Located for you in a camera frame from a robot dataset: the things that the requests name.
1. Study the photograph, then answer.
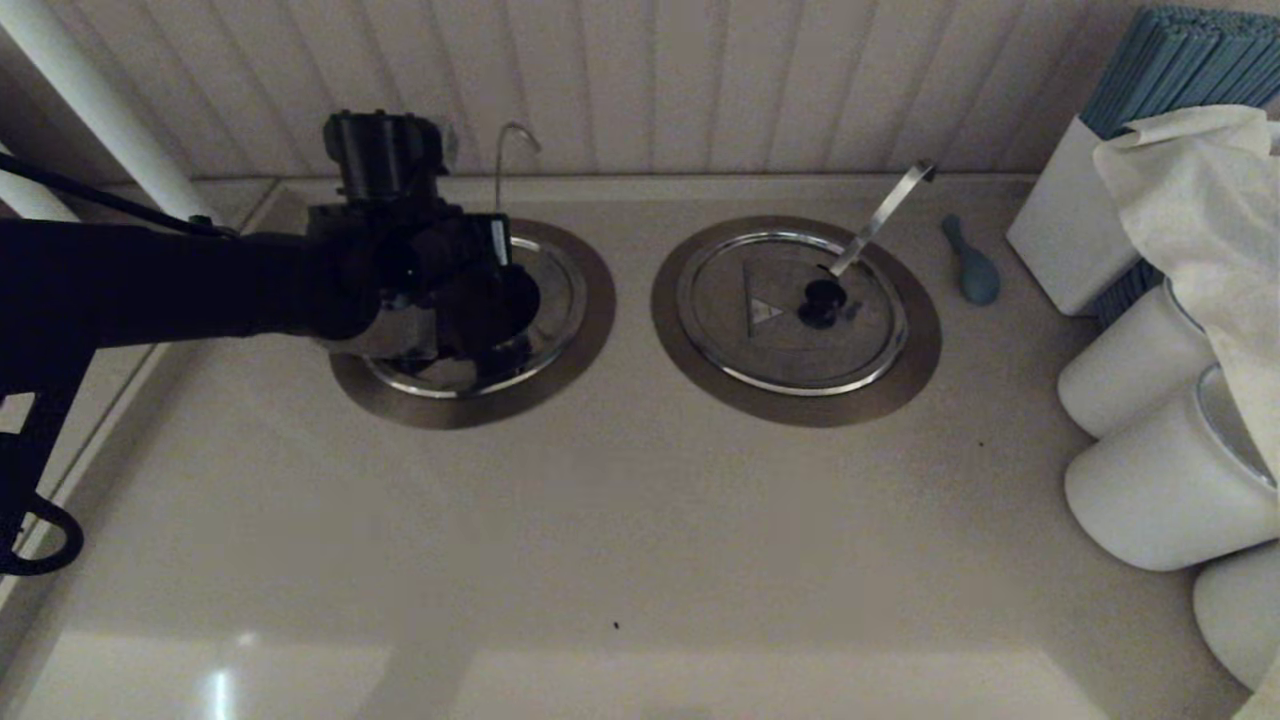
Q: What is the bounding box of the white cylindrical canister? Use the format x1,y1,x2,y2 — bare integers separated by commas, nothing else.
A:
1190,540,1280,691
1063,365,1279,573
1057,280,1216,441

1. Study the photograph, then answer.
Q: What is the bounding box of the white rectangular holder box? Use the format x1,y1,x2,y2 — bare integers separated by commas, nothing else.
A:
1005,117,1136,318

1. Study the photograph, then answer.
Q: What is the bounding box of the white round pole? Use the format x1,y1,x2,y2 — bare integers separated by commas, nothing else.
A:
0,0,211,223
0,145,81,223

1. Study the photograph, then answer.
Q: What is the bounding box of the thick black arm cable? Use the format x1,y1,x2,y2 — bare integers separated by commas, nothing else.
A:
0,152,236,238

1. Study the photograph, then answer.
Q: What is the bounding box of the blue plastic spoon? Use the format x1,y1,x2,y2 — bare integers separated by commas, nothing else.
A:
940,215,1001,307

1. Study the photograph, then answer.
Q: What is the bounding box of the steel lid with black knob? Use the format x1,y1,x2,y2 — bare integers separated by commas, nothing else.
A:
676,232,909,397
320,235,588,399

